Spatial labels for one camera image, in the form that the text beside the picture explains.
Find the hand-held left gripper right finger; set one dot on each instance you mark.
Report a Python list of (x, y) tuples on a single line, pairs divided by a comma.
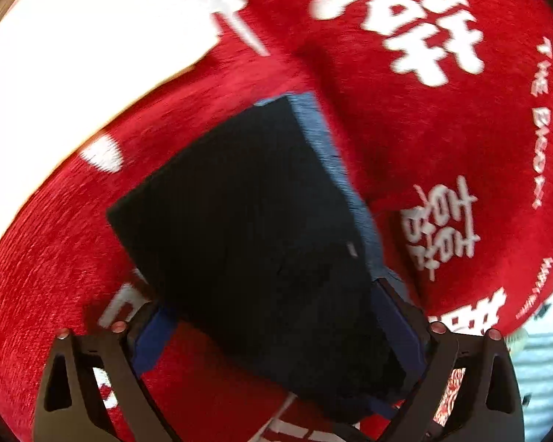
[(396, 327)]

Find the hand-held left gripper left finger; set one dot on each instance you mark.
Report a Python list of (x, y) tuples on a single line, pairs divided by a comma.
[(152, 340)]

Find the pale striped cloth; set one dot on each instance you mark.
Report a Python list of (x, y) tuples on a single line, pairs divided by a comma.
[(546, 377)]

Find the red printed blanket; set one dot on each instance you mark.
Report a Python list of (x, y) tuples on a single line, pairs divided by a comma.
[(419, 124)]

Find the black pants with blue trim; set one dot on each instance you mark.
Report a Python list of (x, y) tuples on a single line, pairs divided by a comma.
[(239, 221)]

